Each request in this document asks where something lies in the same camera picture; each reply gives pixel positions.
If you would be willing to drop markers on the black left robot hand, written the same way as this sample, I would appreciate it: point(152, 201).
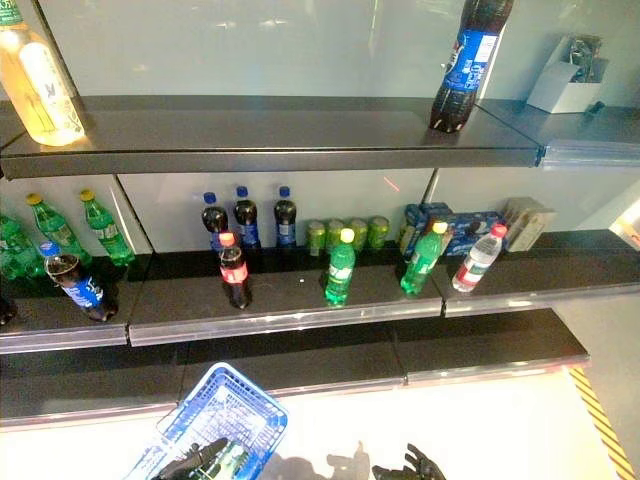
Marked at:
point(185, 467)

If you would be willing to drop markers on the yellow black hazard tape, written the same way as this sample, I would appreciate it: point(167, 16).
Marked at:
point(600, 425)

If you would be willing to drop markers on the grey shelf board clear rail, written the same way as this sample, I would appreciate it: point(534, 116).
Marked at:
point(575, 130)

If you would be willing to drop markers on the green drink can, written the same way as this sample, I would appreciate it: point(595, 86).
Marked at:
point(232, 457)

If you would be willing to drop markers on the blue plastic shopping basket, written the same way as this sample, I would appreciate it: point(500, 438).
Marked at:
point(272, 427)

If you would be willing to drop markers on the large yellow tea bottle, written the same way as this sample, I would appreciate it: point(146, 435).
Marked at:
point(35, 90)

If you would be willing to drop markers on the clear water bottle red cap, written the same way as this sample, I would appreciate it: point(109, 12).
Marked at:
point(475, 267)

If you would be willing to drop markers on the pale angled shelf panel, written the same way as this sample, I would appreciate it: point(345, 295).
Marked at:
point(625, 225)

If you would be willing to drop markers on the small black clip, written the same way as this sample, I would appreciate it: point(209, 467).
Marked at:
point(595, 107)

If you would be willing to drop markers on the white cardboard box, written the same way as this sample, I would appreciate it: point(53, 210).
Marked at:
point(555, 85)

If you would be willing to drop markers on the metal hardware pieces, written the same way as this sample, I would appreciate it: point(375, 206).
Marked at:
point(582, 50)

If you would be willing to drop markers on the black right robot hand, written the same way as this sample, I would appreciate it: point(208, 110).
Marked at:
point(420, 472)

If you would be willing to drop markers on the large Pepsi cola bottle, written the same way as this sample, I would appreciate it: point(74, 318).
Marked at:
point(467, 65)

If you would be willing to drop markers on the beige cardboard box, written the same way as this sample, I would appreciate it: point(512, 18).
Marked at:
point(525, 225)

